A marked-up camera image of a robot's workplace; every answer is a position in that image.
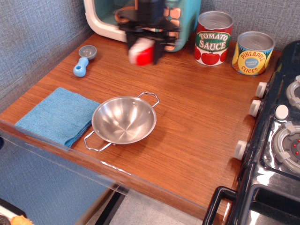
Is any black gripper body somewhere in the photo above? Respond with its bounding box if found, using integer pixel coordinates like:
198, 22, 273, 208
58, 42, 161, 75
118, 0, 180, 45

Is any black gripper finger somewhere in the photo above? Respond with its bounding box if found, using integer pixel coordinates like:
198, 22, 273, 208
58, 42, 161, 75
153, 40, 165, 65
126, 31, 138, 50

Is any red and white toy vegetable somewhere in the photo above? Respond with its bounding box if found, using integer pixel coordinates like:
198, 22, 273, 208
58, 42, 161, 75
128, 37, 155, 66

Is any orange microwave turntable plate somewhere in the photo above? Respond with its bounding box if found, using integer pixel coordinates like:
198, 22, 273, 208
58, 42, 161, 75
114, 6, 134, 23

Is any teal toy microwave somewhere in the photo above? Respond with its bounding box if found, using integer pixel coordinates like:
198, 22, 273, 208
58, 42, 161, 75
83, 0, 201, 52

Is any blue and grey toy scoop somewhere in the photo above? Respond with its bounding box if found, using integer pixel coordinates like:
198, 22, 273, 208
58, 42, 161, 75
73, 45, 97, 77

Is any tomato sauce can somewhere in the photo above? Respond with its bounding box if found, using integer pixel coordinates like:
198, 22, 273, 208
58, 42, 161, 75
194, 11, 234, 66

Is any pineapple slices can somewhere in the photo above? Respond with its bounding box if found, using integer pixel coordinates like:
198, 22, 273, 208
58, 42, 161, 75
232, 31, 275, 76

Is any blue folded cloth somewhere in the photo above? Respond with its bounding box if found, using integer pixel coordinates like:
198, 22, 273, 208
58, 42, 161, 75
15, 87, 100, 148

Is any white stove knob top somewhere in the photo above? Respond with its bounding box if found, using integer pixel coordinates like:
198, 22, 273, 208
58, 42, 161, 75
255, 82, 268, 99

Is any white stove knob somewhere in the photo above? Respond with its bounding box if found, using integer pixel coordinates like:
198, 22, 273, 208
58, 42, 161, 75
234, 140, 248, 160
248, 100, 261, 117
255, 82, 268, 99

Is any white stove knob middle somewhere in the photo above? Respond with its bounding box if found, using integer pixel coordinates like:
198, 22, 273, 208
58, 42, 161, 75
248, 100, 261, 117

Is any white stove knob bottom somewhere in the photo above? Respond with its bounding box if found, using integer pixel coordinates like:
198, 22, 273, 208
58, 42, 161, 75
234, 140, 248, 160

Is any white round stove button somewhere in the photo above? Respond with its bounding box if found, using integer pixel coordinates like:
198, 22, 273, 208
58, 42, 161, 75
275, 105, 289, 120

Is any grey stove burner rear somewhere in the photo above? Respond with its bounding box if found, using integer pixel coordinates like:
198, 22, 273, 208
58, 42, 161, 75
286, 75, 300, 110

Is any grey stove burner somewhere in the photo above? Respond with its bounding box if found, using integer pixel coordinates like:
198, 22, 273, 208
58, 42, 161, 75
272, 121, 300, 174
286, 75, 300, 110

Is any grey stove burner front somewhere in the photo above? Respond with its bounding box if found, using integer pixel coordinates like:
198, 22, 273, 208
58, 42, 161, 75
272, 121, 300, 174

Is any clear acrylic table guard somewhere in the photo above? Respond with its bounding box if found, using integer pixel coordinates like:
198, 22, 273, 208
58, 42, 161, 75
0, 119, 228, 225

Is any black toy stove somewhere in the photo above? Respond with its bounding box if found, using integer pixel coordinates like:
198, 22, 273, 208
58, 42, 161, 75
202, 40, 300, 225

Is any orange fuzzy object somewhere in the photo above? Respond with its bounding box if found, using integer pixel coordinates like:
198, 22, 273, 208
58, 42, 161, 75
10, 215, 33, 225

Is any black oven door handle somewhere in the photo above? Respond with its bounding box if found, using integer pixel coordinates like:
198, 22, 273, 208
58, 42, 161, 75
202, 186, 238, 225

